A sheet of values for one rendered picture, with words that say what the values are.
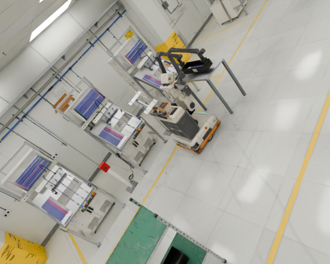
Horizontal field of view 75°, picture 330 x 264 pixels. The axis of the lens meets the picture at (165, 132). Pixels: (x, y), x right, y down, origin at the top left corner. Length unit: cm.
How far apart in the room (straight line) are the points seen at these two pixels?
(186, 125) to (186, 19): 524
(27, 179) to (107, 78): 315
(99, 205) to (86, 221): 34
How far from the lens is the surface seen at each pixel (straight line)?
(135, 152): 438
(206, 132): 348
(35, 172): 406
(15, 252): 556
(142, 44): 483
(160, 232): 190
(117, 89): 602
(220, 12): 726
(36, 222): 594
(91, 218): 436
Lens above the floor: 225
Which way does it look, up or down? 29 degrees down
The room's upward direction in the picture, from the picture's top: 46 degrees counter-clockwise
